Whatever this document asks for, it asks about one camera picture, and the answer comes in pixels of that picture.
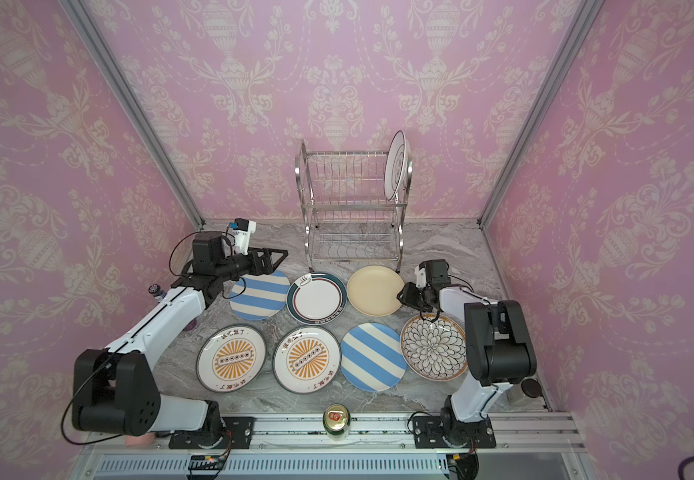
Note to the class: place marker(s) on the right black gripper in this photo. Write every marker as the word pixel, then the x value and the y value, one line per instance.
pixel 416 294

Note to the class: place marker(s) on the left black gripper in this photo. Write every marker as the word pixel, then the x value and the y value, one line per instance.
pixel 266 267

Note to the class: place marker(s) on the plain cream plate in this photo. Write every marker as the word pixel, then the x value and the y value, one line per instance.
pixel 373 290

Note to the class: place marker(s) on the green red rimmed white plate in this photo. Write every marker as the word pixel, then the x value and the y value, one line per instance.
pixel 316 299

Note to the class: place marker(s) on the white plate dark rim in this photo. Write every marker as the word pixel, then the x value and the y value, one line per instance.
pixel 397 165

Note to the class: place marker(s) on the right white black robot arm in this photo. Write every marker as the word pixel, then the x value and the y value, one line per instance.
pixel 499 349

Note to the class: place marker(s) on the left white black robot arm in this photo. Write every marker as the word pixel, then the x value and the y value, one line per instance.
pixel 115 392

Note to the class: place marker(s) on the blue striped plate rear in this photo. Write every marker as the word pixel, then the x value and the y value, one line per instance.
pixel 256 298

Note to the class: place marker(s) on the blue striped plate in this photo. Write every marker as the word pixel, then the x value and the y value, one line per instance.
pixel 372 359
pixel 256 298

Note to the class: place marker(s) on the floral pattern plate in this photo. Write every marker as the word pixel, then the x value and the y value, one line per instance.
pixel 434 350

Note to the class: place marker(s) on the blue striped plate front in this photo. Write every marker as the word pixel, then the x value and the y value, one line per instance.
pixel 372 359

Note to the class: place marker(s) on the orange sunburst plate right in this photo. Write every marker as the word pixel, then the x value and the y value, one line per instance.
pixel 306 360

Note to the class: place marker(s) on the orange sunburst plate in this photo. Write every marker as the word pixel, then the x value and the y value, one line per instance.
pixel 231 359
pixel 306 360

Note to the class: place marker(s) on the orange sunburst plate left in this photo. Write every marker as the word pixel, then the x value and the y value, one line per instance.
pixel 231 359

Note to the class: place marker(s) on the purple bottle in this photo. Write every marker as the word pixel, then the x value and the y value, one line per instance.
pixel 159 294

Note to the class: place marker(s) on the green gold can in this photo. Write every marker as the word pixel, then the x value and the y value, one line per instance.
pixel 336 421

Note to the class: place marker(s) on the pink cup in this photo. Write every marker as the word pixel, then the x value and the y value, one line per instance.
pixel 140 441

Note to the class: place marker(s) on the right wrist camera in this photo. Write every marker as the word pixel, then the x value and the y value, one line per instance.
pixel 420 277

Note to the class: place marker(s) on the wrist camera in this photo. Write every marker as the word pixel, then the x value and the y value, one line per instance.
pixel 420 277
pixel 242 230

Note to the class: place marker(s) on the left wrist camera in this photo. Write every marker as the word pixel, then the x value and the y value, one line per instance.
pixel 242 230

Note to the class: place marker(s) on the silver wire dish rack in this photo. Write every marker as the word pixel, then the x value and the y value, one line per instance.
pixel 345 213

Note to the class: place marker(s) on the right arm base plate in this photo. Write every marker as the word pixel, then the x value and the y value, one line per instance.
pixel 431 432

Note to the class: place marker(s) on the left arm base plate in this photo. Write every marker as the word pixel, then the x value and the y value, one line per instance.
pixel 234 433

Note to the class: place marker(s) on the aluminium rail frame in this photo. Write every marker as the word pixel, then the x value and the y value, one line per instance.
pixel 379 446

